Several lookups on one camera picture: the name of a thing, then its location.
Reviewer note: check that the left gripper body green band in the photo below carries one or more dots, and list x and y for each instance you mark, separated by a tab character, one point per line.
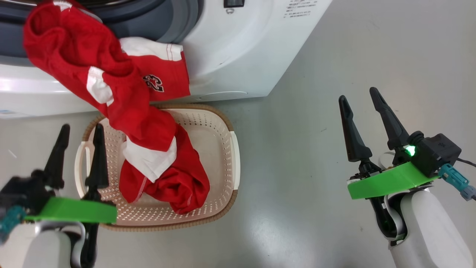
74	210

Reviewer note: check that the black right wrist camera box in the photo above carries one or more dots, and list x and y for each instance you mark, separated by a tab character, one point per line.
437	152

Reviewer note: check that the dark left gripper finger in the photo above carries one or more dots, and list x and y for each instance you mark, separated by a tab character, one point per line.
55	171
98	171

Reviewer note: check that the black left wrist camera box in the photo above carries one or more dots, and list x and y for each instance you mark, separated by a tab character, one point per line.
22	190

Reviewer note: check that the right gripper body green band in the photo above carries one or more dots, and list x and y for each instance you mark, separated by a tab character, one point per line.
386	182

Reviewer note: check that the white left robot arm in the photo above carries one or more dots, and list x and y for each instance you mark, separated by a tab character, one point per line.
41	245

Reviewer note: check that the red and white jersey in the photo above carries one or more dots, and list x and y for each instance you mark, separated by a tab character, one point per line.
122	100

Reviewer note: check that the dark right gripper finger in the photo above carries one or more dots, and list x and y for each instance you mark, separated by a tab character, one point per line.
394	136
357	149

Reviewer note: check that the white front-load washing machine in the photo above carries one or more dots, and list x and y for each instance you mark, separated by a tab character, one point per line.
241	56

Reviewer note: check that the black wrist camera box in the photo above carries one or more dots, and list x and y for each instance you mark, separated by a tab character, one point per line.
22	190
437	152

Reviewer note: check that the cream perforated basket brown rim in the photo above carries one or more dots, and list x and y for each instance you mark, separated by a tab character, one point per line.
219	149

